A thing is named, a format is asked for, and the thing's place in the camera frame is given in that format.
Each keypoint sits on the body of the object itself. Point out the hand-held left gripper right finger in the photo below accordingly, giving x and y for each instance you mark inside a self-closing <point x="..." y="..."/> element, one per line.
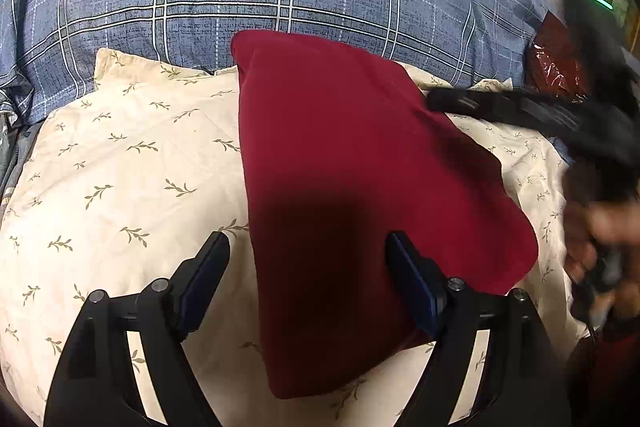
<point x="410" y="279"/>

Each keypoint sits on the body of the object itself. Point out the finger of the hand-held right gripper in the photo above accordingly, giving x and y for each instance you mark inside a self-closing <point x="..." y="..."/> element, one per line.
<point x="490" y="104"/>

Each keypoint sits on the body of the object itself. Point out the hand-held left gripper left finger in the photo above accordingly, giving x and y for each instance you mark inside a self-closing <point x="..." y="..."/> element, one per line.
<point x="205" y="279"/>

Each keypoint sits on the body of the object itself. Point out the dark red pillowcase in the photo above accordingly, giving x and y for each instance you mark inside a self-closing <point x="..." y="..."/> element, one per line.
<point x="340" y="132"/>

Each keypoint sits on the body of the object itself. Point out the person's right hand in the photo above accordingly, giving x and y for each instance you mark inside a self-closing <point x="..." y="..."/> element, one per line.
<point x="595" y="232"/>

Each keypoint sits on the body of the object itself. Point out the red plastic bag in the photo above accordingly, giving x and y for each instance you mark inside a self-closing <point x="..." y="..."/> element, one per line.
<point x="552" y="62"/>

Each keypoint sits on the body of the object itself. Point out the cream leaf-print pillow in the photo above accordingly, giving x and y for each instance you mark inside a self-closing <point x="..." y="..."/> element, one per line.
<point x="125" y="167"/>

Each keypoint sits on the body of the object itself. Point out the dark red clothing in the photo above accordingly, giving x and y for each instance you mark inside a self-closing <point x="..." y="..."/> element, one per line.
<point x="610" y="382"/>

